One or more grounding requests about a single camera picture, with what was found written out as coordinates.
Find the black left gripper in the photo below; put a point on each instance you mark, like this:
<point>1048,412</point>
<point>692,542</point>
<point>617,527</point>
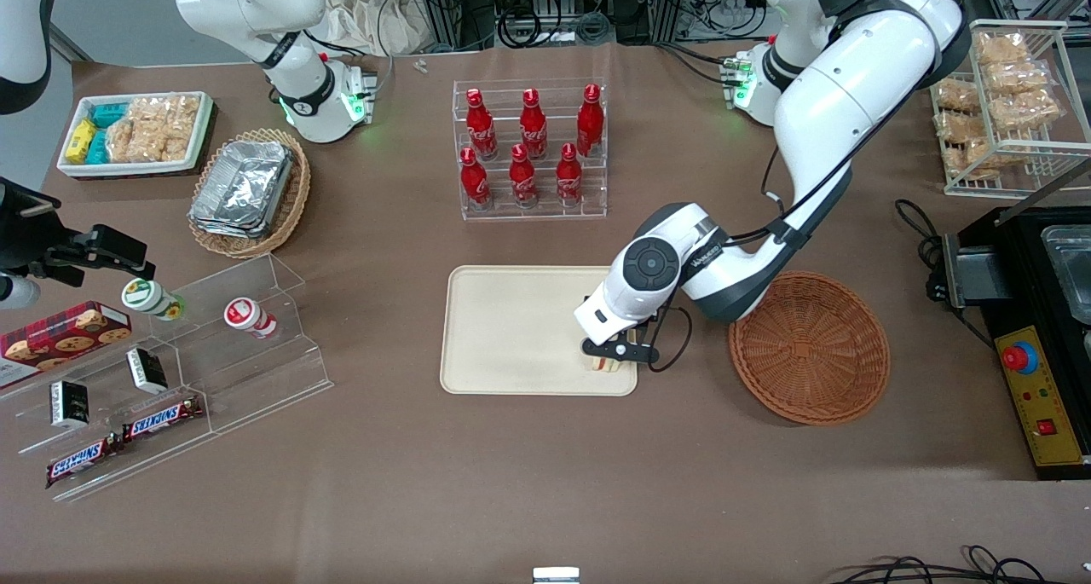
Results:
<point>642,329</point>

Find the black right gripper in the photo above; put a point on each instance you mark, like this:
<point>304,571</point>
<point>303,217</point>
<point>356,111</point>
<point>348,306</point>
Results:
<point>32,241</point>

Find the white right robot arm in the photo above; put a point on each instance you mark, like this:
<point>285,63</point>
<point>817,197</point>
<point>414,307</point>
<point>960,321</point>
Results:
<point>298,72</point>

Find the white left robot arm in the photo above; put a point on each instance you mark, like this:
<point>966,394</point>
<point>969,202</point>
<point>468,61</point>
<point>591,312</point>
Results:
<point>852,98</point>

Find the white rectangular snack tray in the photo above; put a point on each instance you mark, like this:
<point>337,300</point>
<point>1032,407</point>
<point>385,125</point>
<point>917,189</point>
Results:
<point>128,168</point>

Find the beige rectangular tray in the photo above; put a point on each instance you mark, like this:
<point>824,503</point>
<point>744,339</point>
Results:
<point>511,328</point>

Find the oval tan wicker basket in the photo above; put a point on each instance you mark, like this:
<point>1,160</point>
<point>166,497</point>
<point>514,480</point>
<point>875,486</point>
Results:
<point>294,200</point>

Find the round brown wicker basket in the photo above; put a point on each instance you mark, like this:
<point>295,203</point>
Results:
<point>810,354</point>

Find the green capped yogurt bottle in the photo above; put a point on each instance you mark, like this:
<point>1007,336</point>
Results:
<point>152,298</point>

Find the red plaid cookie box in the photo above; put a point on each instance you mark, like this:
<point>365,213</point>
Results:
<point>60,337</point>

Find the small black white carton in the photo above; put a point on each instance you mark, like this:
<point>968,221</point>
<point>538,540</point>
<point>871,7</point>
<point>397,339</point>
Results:
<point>70,403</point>
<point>147,371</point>

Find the teal snack box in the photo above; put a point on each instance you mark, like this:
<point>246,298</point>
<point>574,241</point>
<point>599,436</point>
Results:
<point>109,113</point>
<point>98,147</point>

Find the yellow snack box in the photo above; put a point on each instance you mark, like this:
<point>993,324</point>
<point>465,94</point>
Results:
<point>81,141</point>

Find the red capped yogurt bottle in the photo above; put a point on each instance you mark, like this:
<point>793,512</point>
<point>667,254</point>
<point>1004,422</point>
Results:
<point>249,316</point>

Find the stack of foil containers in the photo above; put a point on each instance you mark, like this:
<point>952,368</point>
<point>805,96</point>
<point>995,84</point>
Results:
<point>243,187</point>

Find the clear bag of rice crackers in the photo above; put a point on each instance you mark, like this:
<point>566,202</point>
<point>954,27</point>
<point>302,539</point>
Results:
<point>158,128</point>

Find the clear acrylic bottle rack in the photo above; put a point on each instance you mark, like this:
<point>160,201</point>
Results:
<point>545,213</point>

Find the clear acrylic step display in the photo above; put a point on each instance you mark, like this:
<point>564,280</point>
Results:
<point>247,371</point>

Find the Snickers chocolate bar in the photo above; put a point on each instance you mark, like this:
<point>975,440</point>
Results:
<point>162,418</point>
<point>81,462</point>

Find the red cola bottle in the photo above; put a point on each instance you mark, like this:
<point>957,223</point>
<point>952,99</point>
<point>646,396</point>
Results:
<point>522,179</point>
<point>533,128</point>
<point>590,124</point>
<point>568,179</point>
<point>481,128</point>
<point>474,182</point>

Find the small white device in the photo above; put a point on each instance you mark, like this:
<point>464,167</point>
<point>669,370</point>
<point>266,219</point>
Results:
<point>556,575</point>

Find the beige cloth bag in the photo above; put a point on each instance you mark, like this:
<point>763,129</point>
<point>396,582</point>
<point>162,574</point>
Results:
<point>366,17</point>

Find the bagged fried snack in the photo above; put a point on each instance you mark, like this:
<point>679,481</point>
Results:
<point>958,96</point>
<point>970,159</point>
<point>1025,111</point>
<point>963,128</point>
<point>1001,49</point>
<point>1016,78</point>

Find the red emergency stop button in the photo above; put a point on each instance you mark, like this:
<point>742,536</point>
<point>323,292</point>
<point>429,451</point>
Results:
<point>1019,358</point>

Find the black appliance housing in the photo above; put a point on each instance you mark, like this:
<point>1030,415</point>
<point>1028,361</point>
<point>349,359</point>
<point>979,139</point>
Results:
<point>1023,260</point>

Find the yellow control panel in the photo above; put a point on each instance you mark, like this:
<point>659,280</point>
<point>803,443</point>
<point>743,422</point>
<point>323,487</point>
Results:
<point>1044,396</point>

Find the metal pan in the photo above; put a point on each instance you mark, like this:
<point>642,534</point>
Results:
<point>1070,273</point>

